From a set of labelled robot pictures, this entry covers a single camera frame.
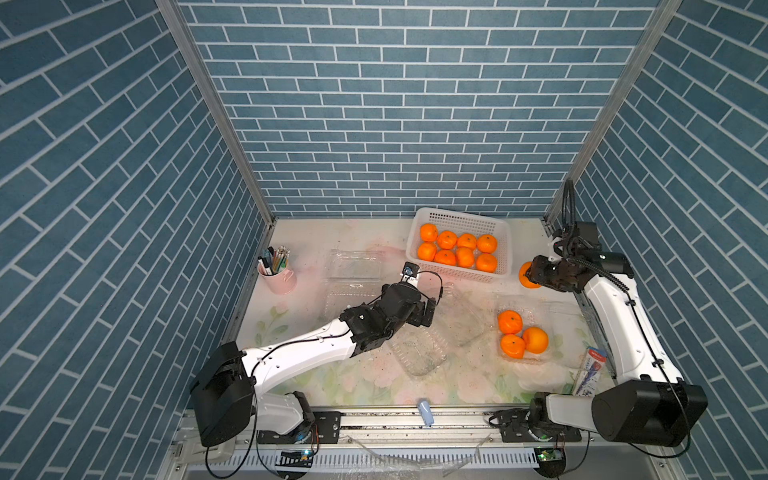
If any clear plastic clamshell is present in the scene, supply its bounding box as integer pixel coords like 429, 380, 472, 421
321, 249, 384, 320
388, 283, 489, 378
495, 295, 594, 369

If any orange box one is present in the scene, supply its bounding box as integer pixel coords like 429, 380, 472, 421
419, 223, 439, 243
497, 310, 523, 335
475, 253, 498, 273

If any orange box three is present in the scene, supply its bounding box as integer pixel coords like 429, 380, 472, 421
500, 334, 526, 359
433, 250, 457, 266
436, 230, 458, 250

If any white perforated plastic basket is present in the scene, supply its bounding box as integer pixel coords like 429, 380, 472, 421
405, 208, 512, 282

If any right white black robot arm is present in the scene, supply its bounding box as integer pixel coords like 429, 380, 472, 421
521, 251, 708, 449

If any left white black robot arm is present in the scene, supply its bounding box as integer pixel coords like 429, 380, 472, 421
190, 281, 439, 447

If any blue white packaged item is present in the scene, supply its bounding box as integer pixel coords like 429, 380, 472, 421
572, 347, 607, 397

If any small light blue cylinder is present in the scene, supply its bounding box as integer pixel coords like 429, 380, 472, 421
417, 399, 434, 427

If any pink metal pen bucket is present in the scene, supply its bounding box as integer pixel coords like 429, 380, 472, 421
257, 246, 297, 295

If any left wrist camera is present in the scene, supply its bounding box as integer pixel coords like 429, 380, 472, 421
401, 261, 420, 282

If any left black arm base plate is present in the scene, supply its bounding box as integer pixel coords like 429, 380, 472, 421
288, 411, 342, 444

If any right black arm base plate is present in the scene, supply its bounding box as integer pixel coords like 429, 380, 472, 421
487, 407, 551, 443

